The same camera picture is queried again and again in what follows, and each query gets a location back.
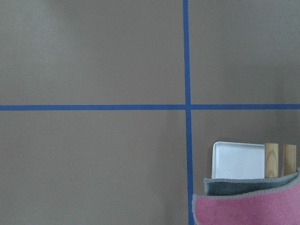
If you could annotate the wooden rack rod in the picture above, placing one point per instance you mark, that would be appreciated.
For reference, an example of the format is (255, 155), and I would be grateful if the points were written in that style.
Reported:
(289, 159)
(271, 160)

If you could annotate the right wooden rack rod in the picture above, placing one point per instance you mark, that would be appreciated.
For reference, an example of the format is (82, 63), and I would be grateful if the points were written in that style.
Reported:
(289, 159)

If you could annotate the pink and grey cleaning cloth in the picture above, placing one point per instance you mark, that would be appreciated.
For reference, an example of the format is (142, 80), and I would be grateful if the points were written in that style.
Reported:
(274, 201)

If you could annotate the left wooden rack rod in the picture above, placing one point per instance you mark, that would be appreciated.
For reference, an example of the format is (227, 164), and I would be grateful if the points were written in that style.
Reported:
(271, 160)

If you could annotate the white rectangular tray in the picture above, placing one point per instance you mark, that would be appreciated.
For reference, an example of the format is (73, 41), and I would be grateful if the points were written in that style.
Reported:
(232, 160)

